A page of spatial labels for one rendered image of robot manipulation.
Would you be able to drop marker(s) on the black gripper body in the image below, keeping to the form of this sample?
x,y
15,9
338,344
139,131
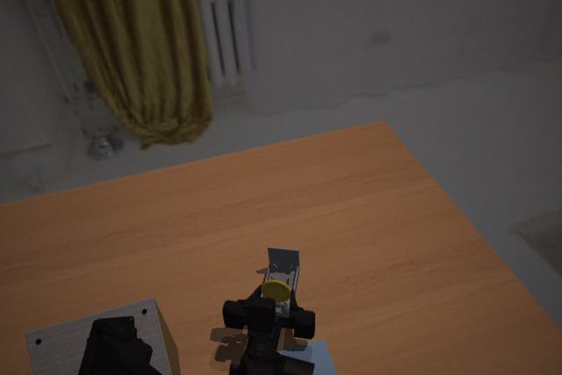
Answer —
x,y
302,321

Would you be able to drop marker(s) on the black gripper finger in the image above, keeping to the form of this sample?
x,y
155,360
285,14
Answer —
x,y
256,293
293,304

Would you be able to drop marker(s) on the grey dish rack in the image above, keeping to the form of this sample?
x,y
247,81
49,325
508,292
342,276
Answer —
x,y
284,267

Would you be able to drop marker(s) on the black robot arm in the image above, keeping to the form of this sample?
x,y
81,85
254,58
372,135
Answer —
x,y
113,348

